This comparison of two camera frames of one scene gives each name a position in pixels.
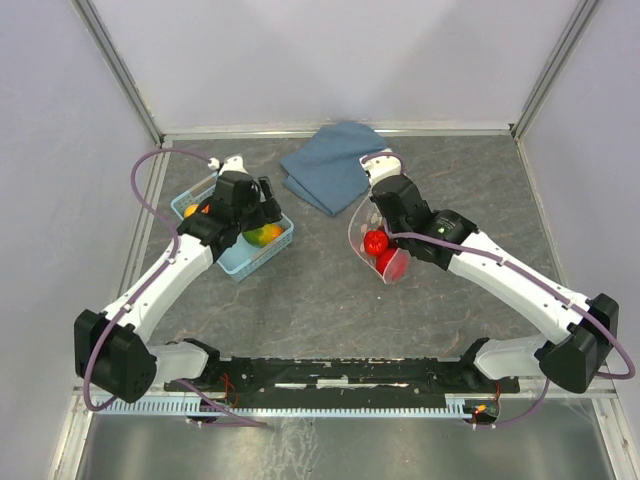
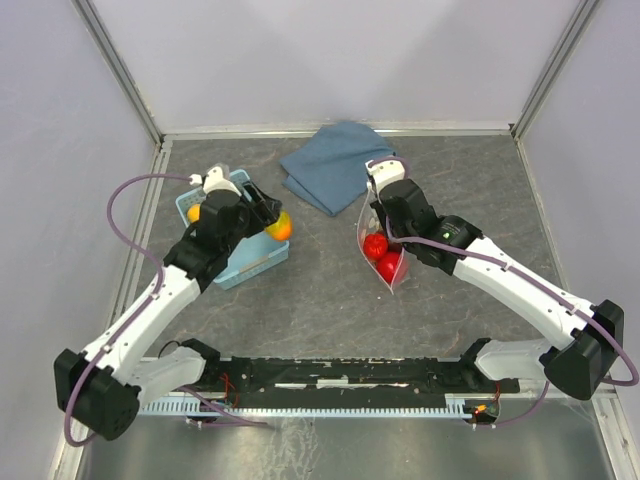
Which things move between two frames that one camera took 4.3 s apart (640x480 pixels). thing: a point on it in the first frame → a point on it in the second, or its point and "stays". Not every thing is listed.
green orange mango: [262, 235] → [281, 230]
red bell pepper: [376, 242] stays
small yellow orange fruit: [189, 210] stays
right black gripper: [379, 209] stays
